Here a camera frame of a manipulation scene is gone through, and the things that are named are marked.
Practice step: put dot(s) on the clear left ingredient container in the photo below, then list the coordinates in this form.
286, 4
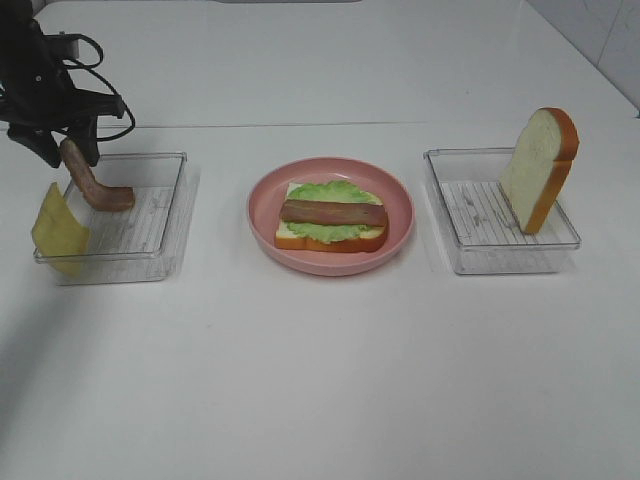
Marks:
144, 243

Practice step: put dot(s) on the yellow cheese slice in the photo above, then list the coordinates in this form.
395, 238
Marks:
56, 233

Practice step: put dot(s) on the pink round plate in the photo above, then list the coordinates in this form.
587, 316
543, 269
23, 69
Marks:
267, 196

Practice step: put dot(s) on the clear right bread container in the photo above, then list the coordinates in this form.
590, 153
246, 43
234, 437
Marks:
479, 231

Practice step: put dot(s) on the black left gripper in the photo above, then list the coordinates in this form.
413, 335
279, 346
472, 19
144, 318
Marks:
49, 83

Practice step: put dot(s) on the green lettuce leaf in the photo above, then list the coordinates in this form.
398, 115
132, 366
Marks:
337, 191

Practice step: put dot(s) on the bread slice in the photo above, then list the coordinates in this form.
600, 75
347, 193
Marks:
538, 168
347, 246

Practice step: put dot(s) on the bacon strip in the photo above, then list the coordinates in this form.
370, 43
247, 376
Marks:
333, 213
100, 197

